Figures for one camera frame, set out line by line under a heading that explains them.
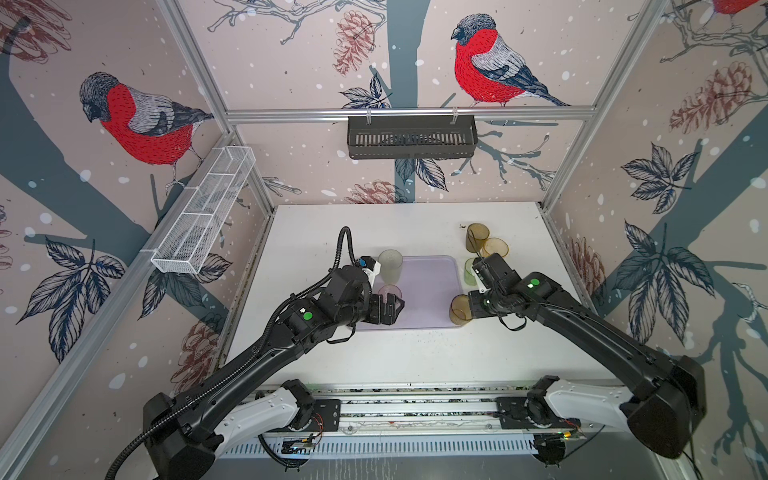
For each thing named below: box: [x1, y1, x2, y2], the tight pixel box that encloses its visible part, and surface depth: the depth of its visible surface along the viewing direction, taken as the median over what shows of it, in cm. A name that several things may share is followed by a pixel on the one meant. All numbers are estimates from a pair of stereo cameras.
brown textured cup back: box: [466, 222, 490, 253], surface depth 106 cm
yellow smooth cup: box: [481, 237, 510, 257], surface depth 102 cm
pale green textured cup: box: [378, 249, 403, 285], surface depth 98 cm
